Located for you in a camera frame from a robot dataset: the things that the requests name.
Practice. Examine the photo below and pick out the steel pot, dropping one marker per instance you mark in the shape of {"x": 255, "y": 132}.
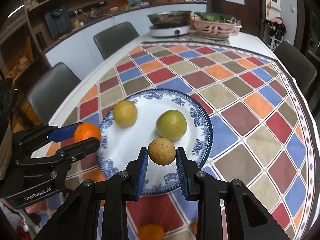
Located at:
{"x": 171, "y": 18}

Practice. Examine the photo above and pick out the pink vegetable basket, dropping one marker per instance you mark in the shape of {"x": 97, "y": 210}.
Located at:
{"x": 213, "y": 29}

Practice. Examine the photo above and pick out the large orange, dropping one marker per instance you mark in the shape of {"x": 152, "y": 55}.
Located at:
{"x": 85, "y": 131}

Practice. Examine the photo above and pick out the black coffee machine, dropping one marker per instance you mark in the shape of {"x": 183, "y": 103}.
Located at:
{"x": 58, "y": 21}

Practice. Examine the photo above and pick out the yellow green pear fruit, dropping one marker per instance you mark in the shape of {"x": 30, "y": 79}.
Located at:
{"x": 125, "y": 113}

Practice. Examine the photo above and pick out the grey chair far left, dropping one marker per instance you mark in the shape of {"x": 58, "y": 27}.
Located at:
{"x": 114, "y": 38}

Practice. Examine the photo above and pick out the grey chair near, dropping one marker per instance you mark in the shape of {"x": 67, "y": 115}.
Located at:
{"x": 51, "y": 90}

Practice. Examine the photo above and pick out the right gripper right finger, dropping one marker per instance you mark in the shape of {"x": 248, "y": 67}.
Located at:
{"x": 246, "y": 217}

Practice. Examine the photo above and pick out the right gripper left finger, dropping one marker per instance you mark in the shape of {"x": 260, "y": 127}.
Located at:
{"x": 77, "y": 217}

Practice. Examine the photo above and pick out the grey chair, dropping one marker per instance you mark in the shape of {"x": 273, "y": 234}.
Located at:
{"x": 114, "y": 38}
{"x": 51, "y": 90}
{"x": 297, "y": 65}

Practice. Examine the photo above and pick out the grey chair right side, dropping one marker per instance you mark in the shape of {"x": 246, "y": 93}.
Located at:
{"x": 297, "y": 65}

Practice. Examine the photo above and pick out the large green pomelo fruit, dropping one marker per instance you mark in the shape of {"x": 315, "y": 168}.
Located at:
{"x": 171, "y": 125}

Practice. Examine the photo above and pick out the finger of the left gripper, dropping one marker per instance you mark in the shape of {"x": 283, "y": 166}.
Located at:
{"x": 32, "y": 139}
{"x": 77, "y": 151}

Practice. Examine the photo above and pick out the brown kiwi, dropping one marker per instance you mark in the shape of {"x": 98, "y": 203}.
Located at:
{"x": 162, "y": 151}

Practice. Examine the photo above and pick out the white induction cooker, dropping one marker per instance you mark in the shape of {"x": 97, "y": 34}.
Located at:
{"x": 170, "y": 31}

